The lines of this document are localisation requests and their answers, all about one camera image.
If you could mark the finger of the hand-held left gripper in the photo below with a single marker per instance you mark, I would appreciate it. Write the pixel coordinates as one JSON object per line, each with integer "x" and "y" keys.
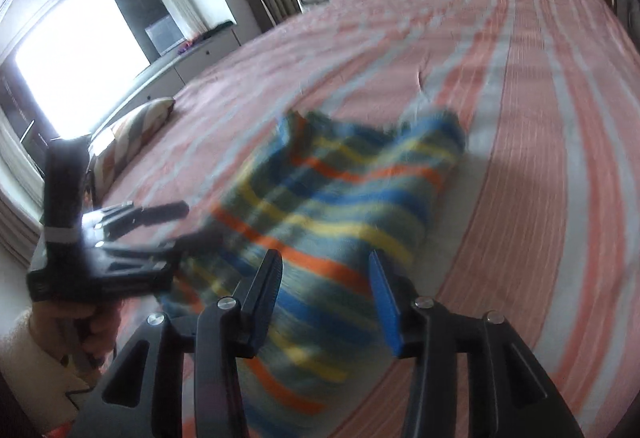
{"x": 150, "y": 214}
{"x": 190, "y": 245}

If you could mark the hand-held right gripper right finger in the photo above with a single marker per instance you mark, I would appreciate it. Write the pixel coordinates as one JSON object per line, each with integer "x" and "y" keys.
{"x": 387, "y": 308}

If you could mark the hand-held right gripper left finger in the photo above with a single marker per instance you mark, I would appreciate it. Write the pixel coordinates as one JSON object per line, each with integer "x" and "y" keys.
{"x": 265, "y": 303}

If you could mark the striped knit shirt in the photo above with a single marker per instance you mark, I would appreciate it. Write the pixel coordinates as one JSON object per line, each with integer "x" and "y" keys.
{"x": 325, "y": 198}

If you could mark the person's left hand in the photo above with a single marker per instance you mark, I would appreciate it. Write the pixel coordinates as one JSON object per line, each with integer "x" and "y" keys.
{"x": 97, "y": 323}

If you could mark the patterned pillow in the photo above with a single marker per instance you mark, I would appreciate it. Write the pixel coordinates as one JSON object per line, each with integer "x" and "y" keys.
{"x": 135, "y": 133}

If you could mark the white low cabinet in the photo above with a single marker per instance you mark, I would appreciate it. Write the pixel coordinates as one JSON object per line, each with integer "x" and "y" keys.
{"x": 200, "y": 58}

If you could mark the bright window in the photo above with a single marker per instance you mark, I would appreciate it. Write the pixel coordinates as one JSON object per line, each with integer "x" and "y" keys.
{"x": 65, "y": 58}

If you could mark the grey outdoor air conditioner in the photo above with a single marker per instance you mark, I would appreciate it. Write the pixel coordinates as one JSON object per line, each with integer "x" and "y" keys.
{"x": 162, "y": 36}

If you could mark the pink striped bed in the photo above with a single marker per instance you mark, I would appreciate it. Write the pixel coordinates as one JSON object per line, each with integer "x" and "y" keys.
{"x": 525, "y": 143}

